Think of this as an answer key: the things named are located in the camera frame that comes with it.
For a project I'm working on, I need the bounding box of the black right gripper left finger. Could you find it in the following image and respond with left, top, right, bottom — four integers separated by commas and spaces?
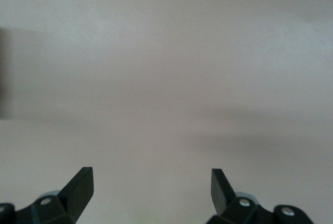
0, 167, 94, 224

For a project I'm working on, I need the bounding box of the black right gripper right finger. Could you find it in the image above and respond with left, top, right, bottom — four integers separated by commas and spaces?
207, 168, 313, 224

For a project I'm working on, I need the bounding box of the black plastic box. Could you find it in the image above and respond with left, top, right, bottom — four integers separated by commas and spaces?
0, 26, 12, 120

